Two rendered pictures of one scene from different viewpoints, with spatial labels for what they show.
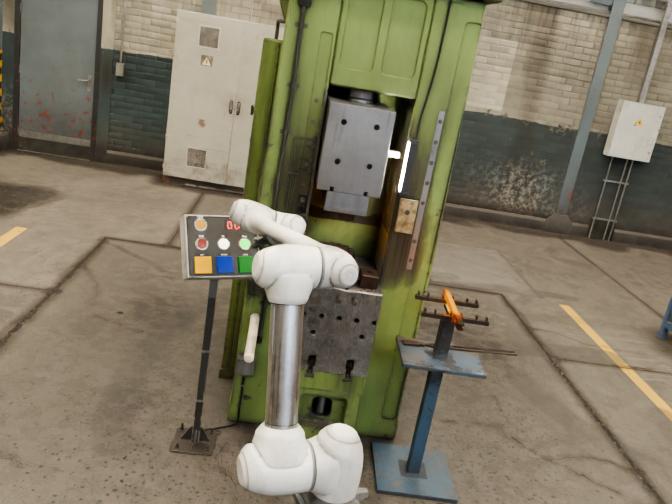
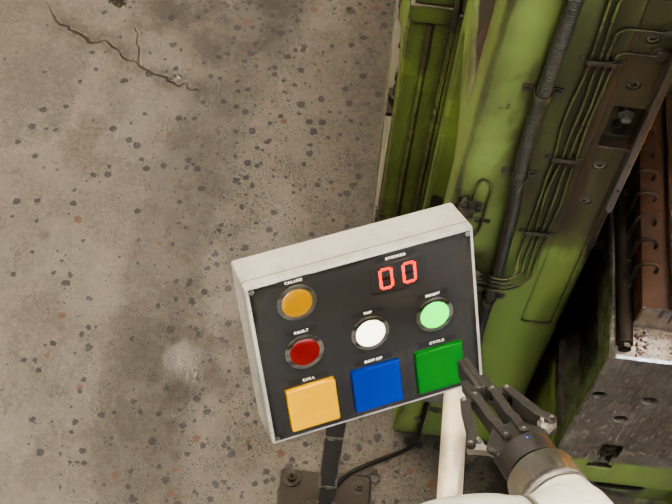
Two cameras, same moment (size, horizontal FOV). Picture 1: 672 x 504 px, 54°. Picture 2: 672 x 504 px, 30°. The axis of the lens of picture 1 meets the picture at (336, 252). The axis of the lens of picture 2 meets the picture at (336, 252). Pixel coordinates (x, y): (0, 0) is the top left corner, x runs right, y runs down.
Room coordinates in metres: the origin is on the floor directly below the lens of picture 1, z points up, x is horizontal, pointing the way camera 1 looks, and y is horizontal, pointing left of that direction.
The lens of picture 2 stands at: (1.95, 0.46, 2.71)
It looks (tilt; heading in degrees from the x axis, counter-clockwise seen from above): 60 degrees down; 7
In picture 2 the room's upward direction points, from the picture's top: 6 degrees clockwise
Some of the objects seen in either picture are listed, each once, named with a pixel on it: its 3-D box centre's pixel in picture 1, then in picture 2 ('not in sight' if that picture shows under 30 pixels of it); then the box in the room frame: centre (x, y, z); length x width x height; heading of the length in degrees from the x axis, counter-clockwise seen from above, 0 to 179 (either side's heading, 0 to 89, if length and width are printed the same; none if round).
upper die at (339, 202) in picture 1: (343, 193); not in sight; (3.18, 0.01, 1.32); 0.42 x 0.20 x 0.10; 6
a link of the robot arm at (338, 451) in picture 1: (335, 459); not in sight; (1.79, -0.11, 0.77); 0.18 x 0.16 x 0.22; 113
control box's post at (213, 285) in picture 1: (206, 346); (335, 425); (2.83, 0.53, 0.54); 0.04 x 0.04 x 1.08; 6
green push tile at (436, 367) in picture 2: (246, 264); (438, 365); (2.77, 0.39, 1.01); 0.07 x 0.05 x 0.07; 121
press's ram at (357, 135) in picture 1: (360, 145); not in sight; (3.18, -0.03, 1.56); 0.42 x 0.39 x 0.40; 6
